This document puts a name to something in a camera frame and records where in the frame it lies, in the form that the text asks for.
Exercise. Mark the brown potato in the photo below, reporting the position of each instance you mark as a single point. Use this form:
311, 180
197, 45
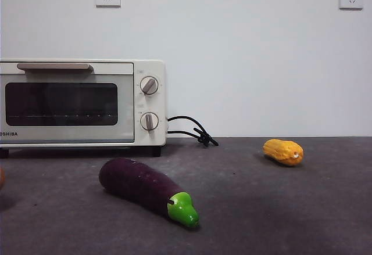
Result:
1, 178

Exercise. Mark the yellow toy corn cob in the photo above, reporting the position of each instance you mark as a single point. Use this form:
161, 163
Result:
280, 152

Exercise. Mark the white toaster oven housing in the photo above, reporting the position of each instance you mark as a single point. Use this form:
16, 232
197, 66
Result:
151, 104

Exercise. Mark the beige oven knob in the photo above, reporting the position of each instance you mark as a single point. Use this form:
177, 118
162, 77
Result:
149, 85
149, 121

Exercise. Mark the purple toy eggplant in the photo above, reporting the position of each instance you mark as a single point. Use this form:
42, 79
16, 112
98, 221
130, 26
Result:
136, 183

